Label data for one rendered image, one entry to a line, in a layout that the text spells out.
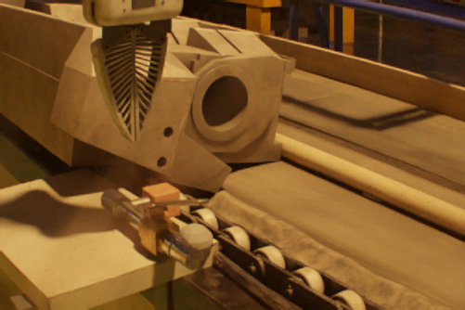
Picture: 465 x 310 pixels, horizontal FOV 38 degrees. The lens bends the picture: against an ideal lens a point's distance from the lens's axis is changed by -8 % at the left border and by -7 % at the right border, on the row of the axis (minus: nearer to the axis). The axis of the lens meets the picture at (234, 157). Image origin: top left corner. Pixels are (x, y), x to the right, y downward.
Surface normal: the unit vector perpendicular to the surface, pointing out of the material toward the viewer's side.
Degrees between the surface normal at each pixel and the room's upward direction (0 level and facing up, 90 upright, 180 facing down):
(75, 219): 0
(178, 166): 90
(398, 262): 0
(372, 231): 0
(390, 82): 90
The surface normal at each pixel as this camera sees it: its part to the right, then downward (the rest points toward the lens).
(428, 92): -0.81, 0.18
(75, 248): 0.01, -0.94
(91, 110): 0.58, 0.28
